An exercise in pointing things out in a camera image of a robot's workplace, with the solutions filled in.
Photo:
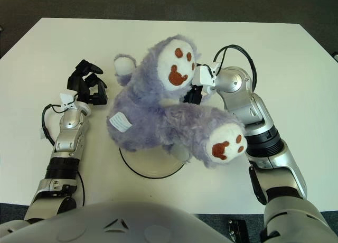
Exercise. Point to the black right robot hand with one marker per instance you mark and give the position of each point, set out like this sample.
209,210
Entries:
194,95

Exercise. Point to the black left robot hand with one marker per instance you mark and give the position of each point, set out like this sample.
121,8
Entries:
76,84

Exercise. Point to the purple plush bunny doll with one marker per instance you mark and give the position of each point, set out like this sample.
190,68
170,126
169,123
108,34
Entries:
148,108

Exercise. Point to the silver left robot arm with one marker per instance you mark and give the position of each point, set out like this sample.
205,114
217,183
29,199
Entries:
70,121

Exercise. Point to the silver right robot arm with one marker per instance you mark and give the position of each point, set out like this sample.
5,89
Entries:
237,82

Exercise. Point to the white plate with black rim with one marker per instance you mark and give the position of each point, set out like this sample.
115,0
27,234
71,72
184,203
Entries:
153,163

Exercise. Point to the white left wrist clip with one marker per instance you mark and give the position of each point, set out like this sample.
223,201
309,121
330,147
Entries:
66,99

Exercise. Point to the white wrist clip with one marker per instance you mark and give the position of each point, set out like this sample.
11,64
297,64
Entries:
204,75
66,99

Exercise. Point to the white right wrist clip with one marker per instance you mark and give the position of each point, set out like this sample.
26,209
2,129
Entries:
204,75

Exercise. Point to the grey robot torso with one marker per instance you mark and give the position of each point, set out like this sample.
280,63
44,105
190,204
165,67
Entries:
118,222

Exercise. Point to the neighbouring white table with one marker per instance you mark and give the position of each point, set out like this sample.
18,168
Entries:
335,56

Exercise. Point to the black metal bracket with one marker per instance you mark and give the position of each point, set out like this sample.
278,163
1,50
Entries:
239,229

